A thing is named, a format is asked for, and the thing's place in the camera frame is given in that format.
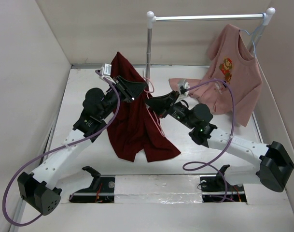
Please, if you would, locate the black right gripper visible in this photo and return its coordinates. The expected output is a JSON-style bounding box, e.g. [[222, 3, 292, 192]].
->
[[144, 90, 195, 130]]

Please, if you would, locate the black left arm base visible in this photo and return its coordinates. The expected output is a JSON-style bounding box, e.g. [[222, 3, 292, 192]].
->
[[69, 166, 115, 203]]

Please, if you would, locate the white metal clothes rack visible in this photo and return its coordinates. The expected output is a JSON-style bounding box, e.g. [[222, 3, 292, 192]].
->
[[145, 7, 276, 78]]

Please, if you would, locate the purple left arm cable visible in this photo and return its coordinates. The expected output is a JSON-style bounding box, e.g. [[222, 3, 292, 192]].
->
[[1, 69, 121, 227]]

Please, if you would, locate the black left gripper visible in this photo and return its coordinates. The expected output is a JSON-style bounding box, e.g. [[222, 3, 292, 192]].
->
[[99, 76, 147, 120]]

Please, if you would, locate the pink wire hanger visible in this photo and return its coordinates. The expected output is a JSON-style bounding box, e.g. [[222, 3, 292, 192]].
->
[[143, 77, 166, 137]]

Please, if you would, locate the pink printed t shirt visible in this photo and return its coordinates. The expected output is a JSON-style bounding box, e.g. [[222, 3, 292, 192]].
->
[[168, 23, 263, 128]]

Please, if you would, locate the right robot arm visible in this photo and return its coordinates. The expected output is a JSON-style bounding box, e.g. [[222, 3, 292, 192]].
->
[[145, 91, 294, 192]]

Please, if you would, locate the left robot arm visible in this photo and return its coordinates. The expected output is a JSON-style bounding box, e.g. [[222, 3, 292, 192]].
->
[[17, 76, 147, 216]]

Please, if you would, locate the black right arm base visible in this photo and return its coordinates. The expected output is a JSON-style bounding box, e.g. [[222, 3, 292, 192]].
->
[[197, 165, 247, 203]]

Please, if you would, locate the dark red t shirt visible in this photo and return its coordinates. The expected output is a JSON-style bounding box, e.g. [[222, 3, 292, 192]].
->
[[106, 51, 181, 162]]

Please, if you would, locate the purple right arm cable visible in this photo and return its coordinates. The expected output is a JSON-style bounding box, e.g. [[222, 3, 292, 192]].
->
[[182, 80, 236, 203]]

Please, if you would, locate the blue wire hanger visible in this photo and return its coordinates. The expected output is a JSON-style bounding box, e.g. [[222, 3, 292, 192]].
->
[[240, 13, 267, 58]]

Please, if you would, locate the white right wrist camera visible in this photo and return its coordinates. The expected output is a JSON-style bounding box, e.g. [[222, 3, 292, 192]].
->
[[177, 79, 190, 101]]

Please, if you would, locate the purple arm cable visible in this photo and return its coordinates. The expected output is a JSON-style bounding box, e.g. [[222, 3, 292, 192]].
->
[[182, 80, 236, 203], [1, 69, 121, 227]]

